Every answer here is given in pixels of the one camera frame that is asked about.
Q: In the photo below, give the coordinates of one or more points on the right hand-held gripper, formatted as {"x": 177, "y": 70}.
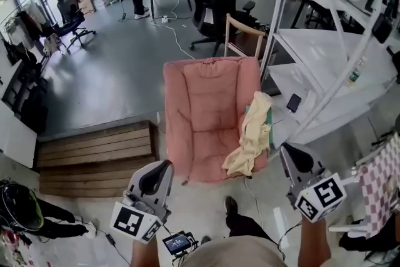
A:
{"x": 322, "y": 197}

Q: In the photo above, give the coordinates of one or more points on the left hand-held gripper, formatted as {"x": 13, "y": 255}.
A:
{"x": 134, "y": 222}

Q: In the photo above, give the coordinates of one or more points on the pale yellow cloth garment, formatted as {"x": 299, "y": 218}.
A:
{"x": 253, "y": 134}

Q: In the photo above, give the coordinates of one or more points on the pink cushioned armchair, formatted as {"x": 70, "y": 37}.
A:
{"x": 206, "y": 118}

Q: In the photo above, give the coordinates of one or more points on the person's right forearm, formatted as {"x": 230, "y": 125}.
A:
{"x": 314, "y": 244}

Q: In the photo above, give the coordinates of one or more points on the person's left forearm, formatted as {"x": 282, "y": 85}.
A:
{"x": 145, "y": 254}

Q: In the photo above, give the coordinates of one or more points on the white folding table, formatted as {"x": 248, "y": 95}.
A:
{"x": 347, "y": 227}

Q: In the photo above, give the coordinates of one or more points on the small chest monitor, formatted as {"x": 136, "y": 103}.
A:
{"x": 176, "y": 242}

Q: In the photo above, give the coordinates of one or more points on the brown wooden steps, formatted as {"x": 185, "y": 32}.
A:
{"x": 93, "y": 159}

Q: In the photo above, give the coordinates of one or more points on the person's right leg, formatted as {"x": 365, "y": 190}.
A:
{"x": 247, "y": 226}

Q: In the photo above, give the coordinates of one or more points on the teal card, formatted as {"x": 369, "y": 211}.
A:
{"x": 269, "y": 117}

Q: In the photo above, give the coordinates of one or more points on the black phone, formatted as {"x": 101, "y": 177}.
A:
{"x": 294, "y": 102}

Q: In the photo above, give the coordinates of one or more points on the person's beige shirt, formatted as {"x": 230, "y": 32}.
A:
{"x": 234, "y": 254}

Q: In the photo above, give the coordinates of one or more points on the green label bottle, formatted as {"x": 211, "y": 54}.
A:
{"x": 353, "y": 78}

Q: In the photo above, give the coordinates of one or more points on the white metal shelf rack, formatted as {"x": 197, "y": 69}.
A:
{"x": 318, "y": 50}

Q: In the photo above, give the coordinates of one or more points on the black bag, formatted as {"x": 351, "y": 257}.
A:
{"x": 396, "y": 67}

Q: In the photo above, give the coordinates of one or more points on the black cabinet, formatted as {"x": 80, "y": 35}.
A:
{"x": 26, "y": 97}

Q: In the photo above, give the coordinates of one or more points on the light wooden chair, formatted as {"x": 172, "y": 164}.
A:
{"x": 247, "y": 40}

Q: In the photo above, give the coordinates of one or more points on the white power strip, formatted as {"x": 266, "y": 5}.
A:
{"x": 164, "y": 19}

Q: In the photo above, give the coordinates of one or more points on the black mesh office chair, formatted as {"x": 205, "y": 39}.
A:
{"x": 70, "y": 18}

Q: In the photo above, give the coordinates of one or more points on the large black office chair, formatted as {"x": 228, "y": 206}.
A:
{"x": 215, "y": 0}

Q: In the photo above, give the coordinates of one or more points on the clothes rack with garments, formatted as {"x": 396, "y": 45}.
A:
{"x": 28, "y": 25}

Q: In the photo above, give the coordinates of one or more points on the cardboard boxes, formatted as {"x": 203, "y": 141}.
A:
{"x": 89, "y": 1}

